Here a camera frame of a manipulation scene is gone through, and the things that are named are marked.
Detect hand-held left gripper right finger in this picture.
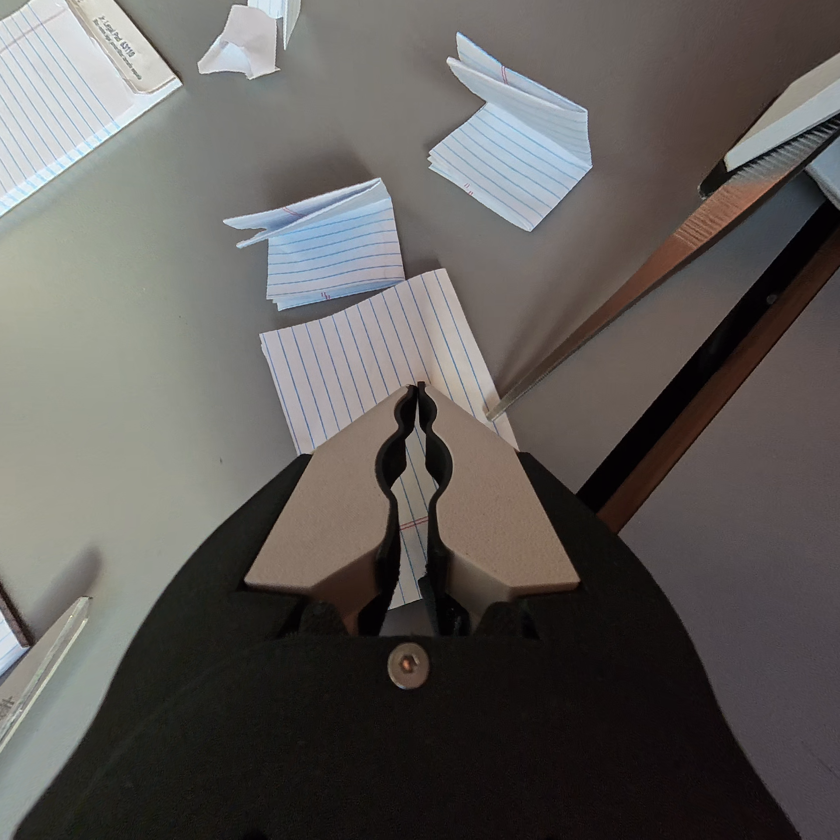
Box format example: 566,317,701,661
419,382,581,637

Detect grey desk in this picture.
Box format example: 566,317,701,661
0,0,840,834
620,276,840,840

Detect lined paper sheet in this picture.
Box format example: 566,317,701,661
259,269,519,605
427,33,593,234

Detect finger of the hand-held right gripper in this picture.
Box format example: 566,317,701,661
804,157,840,210
724,54,840,175

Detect crumpled white paper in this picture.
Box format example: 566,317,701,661
197,5,282,80

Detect white grid-creased folded paper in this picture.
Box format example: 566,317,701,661
223,177,404,312

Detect metal tweezers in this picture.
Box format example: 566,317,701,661
486,125,840,422

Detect lined notepad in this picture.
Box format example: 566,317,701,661
0,0,183,219

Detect small folded lined paper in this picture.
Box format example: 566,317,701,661
248,0,303,50

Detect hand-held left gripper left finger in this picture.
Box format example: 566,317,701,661
244,384,421,637

